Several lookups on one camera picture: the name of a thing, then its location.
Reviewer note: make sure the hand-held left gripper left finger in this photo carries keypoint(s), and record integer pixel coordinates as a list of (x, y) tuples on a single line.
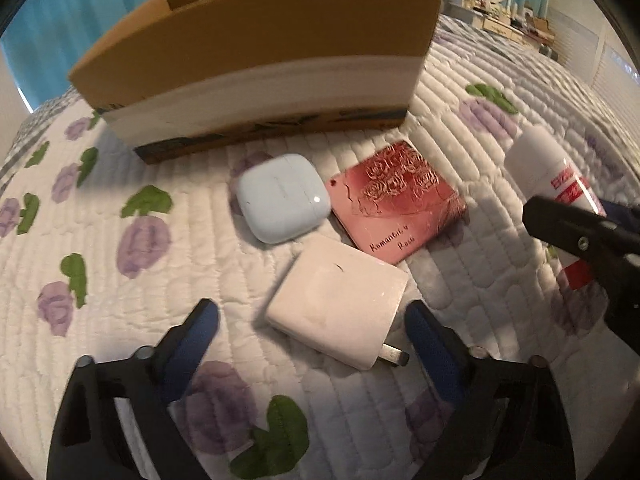
[(187, 347)]

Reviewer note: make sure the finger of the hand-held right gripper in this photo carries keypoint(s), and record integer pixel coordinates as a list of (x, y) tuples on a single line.
[(582, 232)]

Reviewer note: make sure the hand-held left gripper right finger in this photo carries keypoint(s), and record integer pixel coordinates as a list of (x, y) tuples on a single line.
[(432, 347)]

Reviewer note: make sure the white tube with red label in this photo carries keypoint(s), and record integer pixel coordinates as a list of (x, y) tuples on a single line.
[(555, 180)]

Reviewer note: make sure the white power adapter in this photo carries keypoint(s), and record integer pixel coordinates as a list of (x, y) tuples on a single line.
[(335, 300)]

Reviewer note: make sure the pink rose-embossed square case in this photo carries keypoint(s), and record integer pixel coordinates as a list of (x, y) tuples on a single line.
[(402, 205)]

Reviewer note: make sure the light blue earbuds case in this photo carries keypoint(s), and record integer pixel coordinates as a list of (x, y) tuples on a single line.
[(281, 199)]

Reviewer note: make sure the cardboard box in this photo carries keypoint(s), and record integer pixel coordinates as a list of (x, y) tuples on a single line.
[(260, 67)]

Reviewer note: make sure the floral quilted blanket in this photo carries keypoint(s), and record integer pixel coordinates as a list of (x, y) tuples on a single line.
[(150, 240)]

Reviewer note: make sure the white slatted cabinet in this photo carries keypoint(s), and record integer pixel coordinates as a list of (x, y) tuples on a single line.
[(597, 45)]

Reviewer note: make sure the blue curtain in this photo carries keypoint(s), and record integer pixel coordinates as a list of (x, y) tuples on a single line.
[(95, 10)]

